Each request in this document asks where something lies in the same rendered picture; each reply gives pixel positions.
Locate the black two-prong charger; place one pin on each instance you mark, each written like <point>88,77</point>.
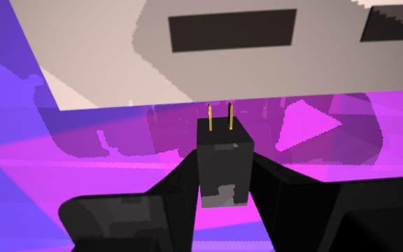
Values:
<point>225,159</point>

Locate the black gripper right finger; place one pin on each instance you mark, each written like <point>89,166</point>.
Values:
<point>302,214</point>

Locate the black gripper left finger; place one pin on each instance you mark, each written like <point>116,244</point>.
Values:
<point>167,211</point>

